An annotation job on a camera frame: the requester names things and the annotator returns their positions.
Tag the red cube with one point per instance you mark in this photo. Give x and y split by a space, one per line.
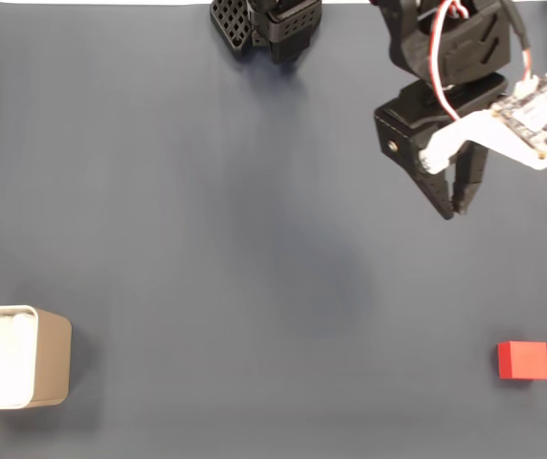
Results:
524 361

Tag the beige box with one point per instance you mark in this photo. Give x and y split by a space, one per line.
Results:
51 358

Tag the blue grey table mat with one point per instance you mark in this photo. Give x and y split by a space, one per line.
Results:
254 287

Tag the camera board on white mount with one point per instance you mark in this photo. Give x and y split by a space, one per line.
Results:
541 115

